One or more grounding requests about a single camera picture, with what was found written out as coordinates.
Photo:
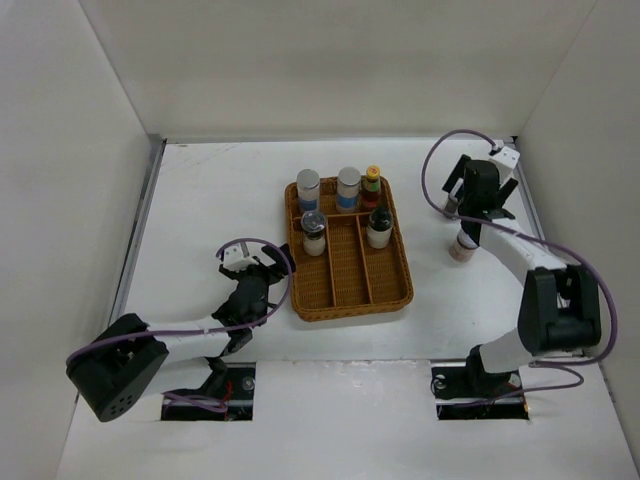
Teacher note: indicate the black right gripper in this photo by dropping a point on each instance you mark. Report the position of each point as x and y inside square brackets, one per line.
[456, 175]

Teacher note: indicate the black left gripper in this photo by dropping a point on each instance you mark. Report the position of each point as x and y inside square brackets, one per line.
[274, 272]

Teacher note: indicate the red-lidded spice jar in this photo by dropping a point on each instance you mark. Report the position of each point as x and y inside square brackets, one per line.
[463, 247]
[453, 202]

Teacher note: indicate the clear-capped grinder with white salt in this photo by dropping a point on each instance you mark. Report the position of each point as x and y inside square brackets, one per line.
[313, 224]

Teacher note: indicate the white beads jar silver lid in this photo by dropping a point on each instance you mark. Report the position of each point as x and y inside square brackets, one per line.
[308, 190]

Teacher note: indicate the black-capped grinder white salt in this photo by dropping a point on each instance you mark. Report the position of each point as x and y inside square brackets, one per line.
[379, 227]

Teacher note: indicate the red sauce bottle green label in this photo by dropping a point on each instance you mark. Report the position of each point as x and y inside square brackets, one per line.
[371, 188]

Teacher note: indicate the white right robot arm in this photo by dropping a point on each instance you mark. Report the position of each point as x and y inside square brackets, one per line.
[559, 309]

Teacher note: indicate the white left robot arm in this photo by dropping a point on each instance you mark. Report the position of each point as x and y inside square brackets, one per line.
[132, 359]

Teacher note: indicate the brown wicker divided basket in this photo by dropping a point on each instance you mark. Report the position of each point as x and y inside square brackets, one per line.
[350, 278]

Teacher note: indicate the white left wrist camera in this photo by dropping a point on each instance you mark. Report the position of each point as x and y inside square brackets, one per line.
[237, 257]

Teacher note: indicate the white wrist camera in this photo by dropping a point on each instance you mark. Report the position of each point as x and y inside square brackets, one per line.
[506, 159]
[237, 257]

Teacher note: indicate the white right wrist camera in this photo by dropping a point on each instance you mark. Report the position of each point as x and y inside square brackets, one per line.
[506, 159]

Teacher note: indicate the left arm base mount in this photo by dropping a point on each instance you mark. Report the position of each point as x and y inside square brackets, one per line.
[225, 395]

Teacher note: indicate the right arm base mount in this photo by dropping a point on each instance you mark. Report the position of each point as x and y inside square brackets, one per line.
[458, 396]

